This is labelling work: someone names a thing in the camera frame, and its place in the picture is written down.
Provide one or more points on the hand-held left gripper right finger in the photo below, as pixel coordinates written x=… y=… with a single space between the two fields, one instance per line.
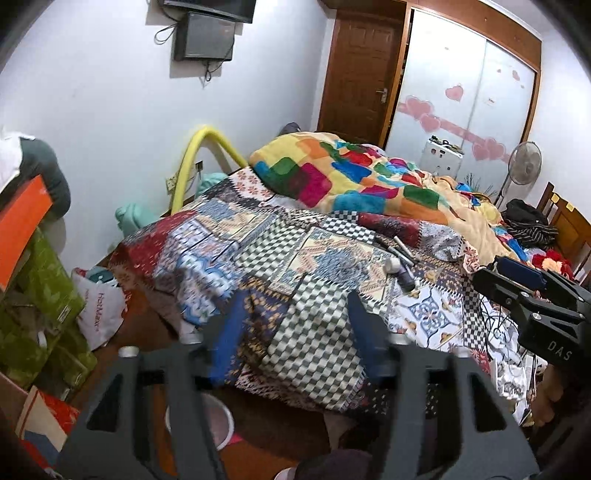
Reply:
x=369 y=341

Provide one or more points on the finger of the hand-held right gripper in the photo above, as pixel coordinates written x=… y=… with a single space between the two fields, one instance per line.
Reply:
x=521 y=270
x=501 y=288

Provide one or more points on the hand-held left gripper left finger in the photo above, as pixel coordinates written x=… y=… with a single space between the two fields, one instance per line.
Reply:
x=228 y=337

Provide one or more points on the white round cap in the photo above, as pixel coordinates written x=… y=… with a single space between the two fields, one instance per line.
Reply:
x=393 y=265

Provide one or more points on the black pen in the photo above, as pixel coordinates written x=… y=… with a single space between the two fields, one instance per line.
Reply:
x=387 y=243

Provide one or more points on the red plush item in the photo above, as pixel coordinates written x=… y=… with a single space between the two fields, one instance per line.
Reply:
x=551 y=264

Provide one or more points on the black striped clothing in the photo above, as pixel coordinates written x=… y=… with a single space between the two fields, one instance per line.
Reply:
x=531 y=226

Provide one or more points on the patchwork bed sheet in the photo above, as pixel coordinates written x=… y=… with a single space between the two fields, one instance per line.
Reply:
x=295 y=258

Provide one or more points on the standing fan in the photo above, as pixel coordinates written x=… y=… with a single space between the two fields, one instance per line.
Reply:
x=525 y=161

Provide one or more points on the white plastic bag red print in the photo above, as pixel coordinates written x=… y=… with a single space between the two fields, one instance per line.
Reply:
x=99 y=309

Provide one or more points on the small white cabinet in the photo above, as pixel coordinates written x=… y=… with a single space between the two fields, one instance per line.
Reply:
x=441 y=159

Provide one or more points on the teal pillow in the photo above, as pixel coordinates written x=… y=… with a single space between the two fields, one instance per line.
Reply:
x=210 y=182
x=134 y=219

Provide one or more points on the green leaf print box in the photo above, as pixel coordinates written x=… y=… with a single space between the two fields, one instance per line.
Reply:
x=74 y=364
x=25 y=346
x=48 y=277

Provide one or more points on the colourful block pattern blanket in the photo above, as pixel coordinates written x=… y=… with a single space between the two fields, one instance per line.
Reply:
x=351 y=180

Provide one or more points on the pink heart sticker strip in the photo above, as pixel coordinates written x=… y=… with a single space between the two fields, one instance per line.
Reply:
x=431 y=121

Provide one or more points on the yellow foam tube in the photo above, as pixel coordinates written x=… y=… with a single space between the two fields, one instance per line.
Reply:
x=203 y=141

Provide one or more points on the red floral paper bag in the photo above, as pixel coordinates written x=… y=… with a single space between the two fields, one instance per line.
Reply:
x=48 y=424

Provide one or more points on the white sliding door wardrobe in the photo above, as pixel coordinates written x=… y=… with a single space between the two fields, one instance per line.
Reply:
x=461 y=69

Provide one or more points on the dark grey pillow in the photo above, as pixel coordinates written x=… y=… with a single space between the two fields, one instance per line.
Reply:
x=290 y=128

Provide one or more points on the brown cardboard box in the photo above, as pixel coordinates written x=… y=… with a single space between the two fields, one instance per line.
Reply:
x=11 y=401

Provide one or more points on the orange board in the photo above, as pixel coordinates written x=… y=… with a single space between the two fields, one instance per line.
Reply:
x=21 y=230

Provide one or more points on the dark grey cushion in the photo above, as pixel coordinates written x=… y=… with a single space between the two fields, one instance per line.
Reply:
x=46 y=170

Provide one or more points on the brown wooden door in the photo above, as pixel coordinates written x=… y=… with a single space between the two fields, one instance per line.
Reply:
x=355 y=78

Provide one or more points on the white cloth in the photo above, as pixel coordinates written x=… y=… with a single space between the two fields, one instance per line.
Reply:
x=9 y=157

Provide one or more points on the wall socket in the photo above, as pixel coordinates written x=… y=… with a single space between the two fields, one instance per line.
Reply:
x=171 y=181

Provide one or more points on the black wall box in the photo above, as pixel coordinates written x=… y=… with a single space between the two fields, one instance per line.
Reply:
x=203 y=37

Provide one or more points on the black wall television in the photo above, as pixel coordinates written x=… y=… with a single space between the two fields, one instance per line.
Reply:
x=212 y=7

